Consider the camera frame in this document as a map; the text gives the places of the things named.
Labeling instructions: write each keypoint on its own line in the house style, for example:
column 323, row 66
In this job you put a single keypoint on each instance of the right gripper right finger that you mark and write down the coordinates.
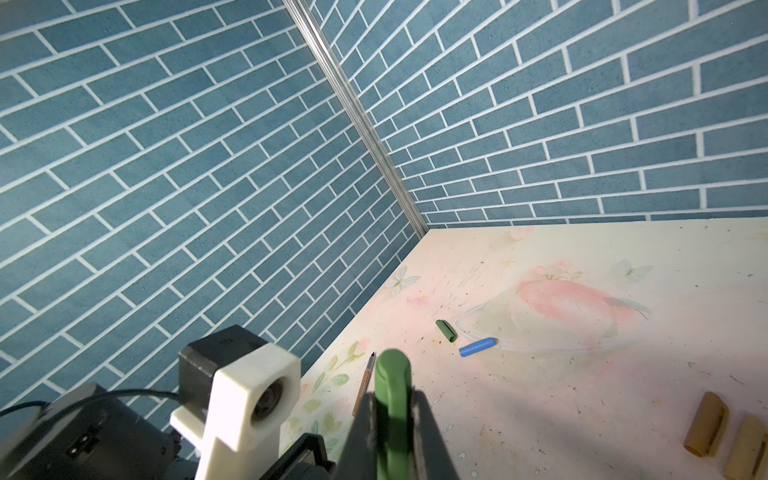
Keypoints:
column 430, row 457

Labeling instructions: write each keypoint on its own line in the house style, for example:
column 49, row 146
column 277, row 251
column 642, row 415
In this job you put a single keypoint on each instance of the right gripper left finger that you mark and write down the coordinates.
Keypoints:
column 358, row 458

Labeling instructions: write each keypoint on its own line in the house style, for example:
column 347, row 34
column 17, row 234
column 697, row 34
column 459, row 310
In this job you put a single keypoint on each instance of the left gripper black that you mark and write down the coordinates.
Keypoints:
column 91, row 434

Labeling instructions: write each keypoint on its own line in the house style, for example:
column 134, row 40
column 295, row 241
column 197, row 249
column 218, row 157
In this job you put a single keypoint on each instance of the brown pen left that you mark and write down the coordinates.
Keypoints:
column 363, row 387

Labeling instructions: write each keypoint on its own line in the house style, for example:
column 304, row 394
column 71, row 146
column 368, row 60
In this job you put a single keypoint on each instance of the dark green pen cap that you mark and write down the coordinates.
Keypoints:
column 447, row 330

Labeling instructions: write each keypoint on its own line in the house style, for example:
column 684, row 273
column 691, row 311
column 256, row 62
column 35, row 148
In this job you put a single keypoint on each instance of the blue pen cap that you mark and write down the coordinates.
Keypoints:
column 477, row 346

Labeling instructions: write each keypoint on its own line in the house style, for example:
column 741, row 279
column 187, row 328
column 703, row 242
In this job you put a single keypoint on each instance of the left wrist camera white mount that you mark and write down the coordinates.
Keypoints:
column 235, row 391

